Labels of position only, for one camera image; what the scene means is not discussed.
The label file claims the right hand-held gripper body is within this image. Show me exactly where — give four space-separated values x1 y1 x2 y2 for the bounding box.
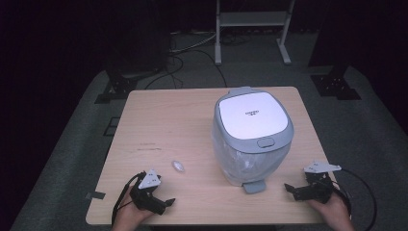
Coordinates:
302 161 343 205

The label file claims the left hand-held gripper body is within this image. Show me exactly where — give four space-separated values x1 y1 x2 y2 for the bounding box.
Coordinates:
129 168 167 216

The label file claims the small white wrapper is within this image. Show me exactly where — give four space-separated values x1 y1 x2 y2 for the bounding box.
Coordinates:
170 160 186 173

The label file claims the grey pedal trash can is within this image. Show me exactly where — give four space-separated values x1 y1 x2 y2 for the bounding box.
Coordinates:
211 86 295 195

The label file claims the person's left hand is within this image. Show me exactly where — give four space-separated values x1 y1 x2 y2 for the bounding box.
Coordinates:
110 186 156 231

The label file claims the person's right hand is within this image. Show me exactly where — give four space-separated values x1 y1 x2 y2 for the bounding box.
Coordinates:
307 192 356 231

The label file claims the grey tape strip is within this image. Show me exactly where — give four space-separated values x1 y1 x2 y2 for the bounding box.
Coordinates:
85 191 107 200

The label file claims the clear plastic bin liner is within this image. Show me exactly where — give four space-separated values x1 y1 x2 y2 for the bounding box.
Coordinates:
211 123 293 187

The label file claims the floor socket cover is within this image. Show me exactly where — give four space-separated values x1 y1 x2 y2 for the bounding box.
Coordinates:
103 116 120 138

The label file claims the black metal stand base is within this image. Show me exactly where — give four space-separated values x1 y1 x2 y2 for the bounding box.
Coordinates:
309 64 362 101
94 59 167 105

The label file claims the white metal stand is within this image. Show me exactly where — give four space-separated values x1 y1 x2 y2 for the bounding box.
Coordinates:
214 0 296 66

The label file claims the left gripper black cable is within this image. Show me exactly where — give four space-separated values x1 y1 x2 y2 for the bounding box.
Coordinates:
111 171 147 225

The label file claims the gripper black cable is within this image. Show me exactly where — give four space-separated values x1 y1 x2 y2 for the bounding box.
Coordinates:
111 171 147 225
333 167 378 231

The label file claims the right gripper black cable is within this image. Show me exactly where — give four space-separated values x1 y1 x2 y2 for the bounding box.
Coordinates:
333 167 378 231

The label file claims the black floor cable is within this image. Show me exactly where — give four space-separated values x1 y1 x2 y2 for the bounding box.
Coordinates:
144 47 228 90

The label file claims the white floor cable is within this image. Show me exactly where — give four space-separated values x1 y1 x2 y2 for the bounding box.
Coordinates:
169 30 217 54

